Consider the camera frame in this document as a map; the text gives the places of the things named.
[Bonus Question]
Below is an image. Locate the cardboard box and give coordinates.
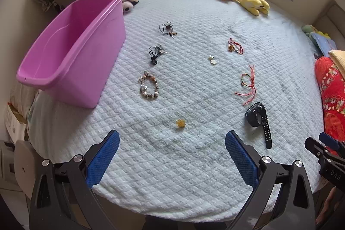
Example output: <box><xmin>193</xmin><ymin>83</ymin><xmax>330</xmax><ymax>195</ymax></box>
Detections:
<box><xmin>5</xmin><ymin>102</ymin><xmax>29</xmax><ymax>143</ymax></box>

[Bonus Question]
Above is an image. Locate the red floral pillow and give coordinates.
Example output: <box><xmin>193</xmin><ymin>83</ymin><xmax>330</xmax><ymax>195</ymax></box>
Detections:
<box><xmin>315</xmin><ymin>56</ymin><xmax>345</xmax><ymax>150</ymax></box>

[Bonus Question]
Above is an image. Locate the red string bracelet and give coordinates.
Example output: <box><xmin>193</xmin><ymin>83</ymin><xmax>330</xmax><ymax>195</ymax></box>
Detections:
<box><xmin>234</xmin><ymin>65</ymin><xmax>256</xmax><ymax>106</ymax></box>

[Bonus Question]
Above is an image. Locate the yellow plush toy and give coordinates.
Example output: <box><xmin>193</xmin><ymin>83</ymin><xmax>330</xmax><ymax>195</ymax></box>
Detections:
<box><xmin>233</xmin><ymin>0</ymin><xmax>270</xmax><ymax>16</ymax></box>

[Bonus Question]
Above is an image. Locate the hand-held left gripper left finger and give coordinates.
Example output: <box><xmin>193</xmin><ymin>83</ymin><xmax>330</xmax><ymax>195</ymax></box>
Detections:
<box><xmin>29</xmin><ymin>130</ymin><xmax>120</xmax><ymax>230</ymax></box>

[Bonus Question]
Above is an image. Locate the light blue quilted bedspread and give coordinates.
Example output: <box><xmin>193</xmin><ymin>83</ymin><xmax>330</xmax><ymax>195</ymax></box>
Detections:
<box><xmin>27</xmin><ymin>0</ymin><xmax>328</xmax><ymax>222</ymax></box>

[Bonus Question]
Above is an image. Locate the beige padded bed frame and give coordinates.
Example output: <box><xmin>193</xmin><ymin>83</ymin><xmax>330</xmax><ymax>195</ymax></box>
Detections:
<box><xmin>313</xmin><ymin>0</ymin><xmax>345</xmax><ymax>39</ymax></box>

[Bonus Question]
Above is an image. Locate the yellow pillow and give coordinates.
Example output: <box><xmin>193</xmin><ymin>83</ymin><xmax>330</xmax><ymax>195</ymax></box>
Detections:
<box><xmin>329</xmin><ymin>50</ymin><xmax>345</xmax><ymax>71</ymax></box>

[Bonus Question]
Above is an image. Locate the pink plastic tub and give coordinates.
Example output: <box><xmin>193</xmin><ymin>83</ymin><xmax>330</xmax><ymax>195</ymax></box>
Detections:
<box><xmin>16</xmin><ymin>0</ymin><xmax>127</xmax><ymax>109</ymax></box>

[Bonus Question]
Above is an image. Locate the red cord amber bead bracelet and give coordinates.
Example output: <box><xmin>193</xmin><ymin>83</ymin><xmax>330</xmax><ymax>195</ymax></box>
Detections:
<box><xmin>228</xmin><ymin>38</ymin><xmax>244</xmax><ymax>55</ymax></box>

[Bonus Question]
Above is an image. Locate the black wrist watch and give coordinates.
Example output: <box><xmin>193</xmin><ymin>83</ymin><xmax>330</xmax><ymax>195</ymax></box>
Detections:
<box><xmin>245</xmin><ymin>102</ymin><xmax>273</xmax><ymax>150</ymax></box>

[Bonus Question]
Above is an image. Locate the brown beaded bracelet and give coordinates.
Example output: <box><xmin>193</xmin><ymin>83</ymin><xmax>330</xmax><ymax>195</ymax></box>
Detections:
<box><xmin>138</xmin><ymin>71</ymin><xmax>159</xmax><ymax>100</ymax></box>

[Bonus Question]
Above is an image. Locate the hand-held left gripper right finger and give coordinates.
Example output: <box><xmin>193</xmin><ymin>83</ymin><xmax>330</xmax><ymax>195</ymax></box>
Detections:
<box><xmin>224</xmin><ymin>130</ymin><xmax>316</xmax><ymax>230</ymax></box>

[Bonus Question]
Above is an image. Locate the panda plush toy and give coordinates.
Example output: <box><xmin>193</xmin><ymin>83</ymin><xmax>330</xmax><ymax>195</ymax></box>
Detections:
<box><xmin>122</xmin><ymin>0</ymin><xmax>140</xmax><ymax>13</ymax></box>

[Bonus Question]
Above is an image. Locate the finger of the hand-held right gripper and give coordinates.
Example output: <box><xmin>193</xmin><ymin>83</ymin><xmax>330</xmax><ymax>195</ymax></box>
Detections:
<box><xmin>304</xmin><ymin>137</ymin><xmax>340</xmax><ymax>164</ymax></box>
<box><xmin>319</xmin><ymin>132</ymin><xmax>345</xmax><ymax>156</ymax></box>

